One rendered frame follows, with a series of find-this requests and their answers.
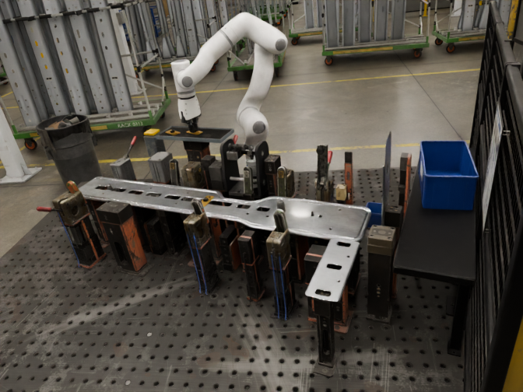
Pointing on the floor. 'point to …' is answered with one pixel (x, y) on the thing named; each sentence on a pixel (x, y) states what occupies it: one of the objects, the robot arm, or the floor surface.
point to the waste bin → (70, 147)
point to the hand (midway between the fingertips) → (193, 127)
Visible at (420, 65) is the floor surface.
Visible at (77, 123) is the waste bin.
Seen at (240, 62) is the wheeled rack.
